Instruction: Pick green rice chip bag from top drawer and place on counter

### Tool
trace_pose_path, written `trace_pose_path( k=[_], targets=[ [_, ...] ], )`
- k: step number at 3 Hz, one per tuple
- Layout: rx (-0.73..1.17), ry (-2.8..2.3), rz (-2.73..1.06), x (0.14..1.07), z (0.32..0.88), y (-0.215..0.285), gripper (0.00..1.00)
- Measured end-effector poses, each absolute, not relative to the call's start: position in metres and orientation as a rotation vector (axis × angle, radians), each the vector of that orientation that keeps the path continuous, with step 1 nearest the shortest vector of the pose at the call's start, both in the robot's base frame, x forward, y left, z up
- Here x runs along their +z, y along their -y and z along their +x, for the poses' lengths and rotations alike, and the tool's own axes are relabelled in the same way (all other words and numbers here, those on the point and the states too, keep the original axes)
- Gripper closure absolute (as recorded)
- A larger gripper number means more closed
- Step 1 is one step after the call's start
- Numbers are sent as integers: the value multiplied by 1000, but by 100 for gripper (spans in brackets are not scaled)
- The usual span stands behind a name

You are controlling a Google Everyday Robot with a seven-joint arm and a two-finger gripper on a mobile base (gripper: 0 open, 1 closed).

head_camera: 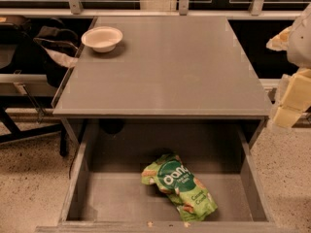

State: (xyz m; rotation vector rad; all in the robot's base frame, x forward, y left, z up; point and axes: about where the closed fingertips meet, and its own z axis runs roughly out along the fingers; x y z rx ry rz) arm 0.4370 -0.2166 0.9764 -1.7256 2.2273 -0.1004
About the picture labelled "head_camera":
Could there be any open grey top drawer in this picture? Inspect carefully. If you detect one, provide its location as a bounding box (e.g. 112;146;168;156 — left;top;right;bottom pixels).
35;121;297;233

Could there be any metal window railing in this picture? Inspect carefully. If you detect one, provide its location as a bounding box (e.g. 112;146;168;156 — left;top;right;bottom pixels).
0;0;311;19

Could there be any green rice chip bag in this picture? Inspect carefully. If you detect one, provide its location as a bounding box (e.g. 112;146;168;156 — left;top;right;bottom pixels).
141;153;218;222

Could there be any black chair frame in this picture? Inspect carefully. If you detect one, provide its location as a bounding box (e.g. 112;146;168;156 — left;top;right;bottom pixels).
0;69;70;157

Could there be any grey counter cabinet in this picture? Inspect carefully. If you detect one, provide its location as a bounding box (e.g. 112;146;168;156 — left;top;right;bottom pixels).
53;16;271;143

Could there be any dark bag on chair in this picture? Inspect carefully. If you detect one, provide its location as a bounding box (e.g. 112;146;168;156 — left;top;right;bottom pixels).
0;16;79;87

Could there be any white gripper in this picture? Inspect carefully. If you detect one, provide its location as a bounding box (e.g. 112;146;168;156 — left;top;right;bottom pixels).
266;4;311;128

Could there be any white paper bowl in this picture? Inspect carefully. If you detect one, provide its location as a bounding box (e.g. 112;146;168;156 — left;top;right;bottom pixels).
81;26;123;53

